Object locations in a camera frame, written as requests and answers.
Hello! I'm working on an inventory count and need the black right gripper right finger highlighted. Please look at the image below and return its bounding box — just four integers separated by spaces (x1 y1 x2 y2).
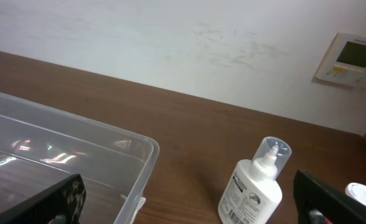
293 170 366 224

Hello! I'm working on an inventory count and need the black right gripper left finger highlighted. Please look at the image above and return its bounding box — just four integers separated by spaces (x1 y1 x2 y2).
0 174 87 224

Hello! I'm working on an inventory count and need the orange tube white cap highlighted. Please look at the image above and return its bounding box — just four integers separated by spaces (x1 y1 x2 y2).
345 182 366 206

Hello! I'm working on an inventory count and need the white squeeze bottle clear cap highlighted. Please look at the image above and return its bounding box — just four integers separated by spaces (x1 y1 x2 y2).
218 136 292 224

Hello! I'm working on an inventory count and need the clear plastic container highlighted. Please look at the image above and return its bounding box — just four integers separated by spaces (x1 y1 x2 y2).
0 93 159 224

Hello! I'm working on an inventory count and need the wall thermostat panel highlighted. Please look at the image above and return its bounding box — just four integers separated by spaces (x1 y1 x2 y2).
314 33 366 90

